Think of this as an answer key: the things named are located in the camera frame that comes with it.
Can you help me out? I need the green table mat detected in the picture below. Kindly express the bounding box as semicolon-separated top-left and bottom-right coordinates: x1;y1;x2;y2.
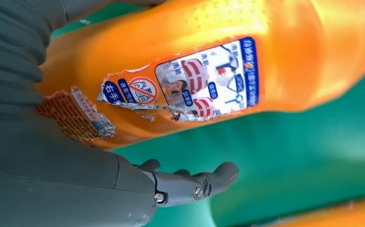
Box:
50;3;365;227

